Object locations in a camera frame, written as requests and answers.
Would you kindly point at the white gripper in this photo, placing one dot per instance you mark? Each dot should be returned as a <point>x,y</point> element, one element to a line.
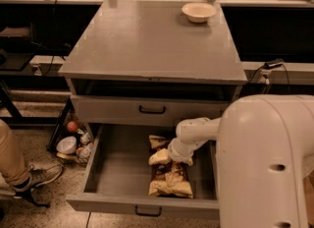
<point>180,155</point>

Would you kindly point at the white bowl on floor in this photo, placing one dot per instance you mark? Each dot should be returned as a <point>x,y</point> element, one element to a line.
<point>67,145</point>

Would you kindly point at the red apple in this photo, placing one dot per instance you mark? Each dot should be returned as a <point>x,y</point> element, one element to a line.
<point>72,126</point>

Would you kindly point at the grey sneaker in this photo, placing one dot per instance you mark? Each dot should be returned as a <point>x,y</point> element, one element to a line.
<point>39,177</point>

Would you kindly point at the black basket of items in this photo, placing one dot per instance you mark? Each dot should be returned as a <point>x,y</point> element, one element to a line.
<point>84,142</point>

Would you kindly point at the white bowl on counter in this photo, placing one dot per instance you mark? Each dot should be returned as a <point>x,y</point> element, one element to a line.
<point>199,12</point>

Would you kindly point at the grey drawer cabinet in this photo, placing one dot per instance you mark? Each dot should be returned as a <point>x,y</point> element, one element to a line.
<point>150,49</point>

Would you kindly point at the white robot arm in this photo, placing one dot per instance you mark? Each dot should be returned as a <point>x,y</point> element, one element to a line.
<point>261,141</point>

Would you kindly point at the closed grey top drawer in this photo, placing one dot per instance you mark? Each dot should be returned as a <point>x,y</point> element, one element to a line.
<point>143,111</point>

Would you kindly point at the open grey middle drawer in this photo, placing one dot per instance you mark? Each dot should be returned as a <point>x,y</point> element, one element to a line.
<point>118,176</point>

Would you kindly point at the brown sea salt chip bag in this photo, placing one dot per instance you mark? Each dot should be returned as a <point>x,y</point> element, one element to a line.
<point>168,180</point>

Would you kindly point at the person leg khaki trousers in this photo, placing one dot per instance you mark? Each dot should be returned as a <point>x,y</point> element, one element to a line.
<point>12,162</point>

